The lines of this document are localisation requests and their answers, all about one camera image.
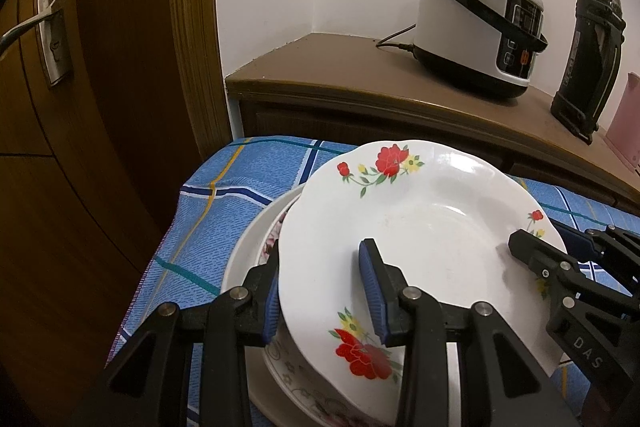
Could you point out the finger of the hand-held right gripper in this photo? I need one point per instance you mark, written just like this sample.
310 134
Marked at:
540 257
620 252

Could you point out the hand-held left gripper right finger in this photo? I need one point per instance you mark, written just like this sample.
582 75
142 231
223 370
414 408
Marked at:
372 292

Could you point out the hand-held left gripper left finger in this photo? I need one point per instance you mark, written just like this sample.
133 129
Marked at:
273 307

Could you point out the scalloped plate with pink flowers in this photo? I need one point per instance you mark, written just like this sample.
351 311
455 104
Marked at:
300 377

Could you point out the white plate with red flowers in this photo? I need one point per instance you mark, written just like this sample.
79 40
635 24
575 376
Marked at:
440 217

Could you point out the blue plaid tablecloth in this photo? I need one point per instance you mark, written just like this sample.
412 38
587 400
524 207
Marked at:
210 217

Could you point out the pink electric kettle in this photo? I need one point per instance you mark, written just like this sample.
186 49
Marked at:
625 122

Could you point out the tall black thermos flask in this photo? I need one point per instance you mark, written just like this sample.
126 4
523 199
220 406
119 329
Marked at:
585 72

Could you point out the wooden door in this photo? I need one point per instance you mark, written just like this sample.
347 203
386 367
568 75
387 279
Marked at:
100 157

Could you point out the brown wooden cabinet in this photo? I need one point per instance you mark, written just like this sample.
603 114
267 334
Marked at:
325 67

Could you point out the white and black rice cooker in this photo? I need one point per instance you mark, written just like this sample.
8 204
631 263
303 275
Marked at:
460 22

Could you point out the wooden door frame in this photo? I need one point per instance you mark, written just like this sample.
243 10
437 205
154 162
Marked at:
195 32

